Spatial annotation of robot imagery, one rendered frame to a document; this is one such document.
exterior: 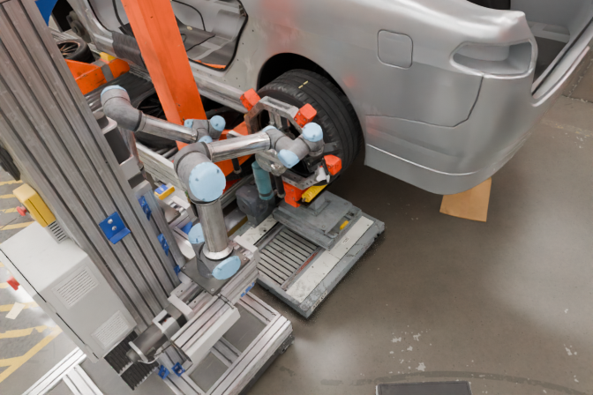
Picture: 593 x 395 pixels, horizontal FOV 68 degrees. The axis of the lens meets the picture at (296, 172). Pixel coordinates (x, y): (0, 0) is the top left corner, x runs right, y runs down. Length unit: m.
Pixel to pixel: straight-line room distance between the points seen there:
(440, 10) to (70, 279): 1.63
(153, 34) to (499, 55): 1.53
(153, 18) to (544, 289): 2.56
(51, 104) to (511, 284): 2.52
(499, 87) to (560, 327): 1.47
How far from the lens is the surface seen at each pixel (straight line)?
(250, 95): 2.44
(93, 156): 1.58
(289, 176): 2.64
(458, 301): 2.81
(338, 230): 2.89
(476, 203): 3.32
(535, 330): 2.81
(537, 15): 3.61
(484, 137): 2.02
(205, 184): 1.44
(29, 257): 1.81
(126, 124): 1.97
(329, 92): 2.32
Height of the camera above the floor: 2.34
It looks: 41 degrees down
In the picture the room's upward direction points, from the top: 9 degrees counter-clockwise
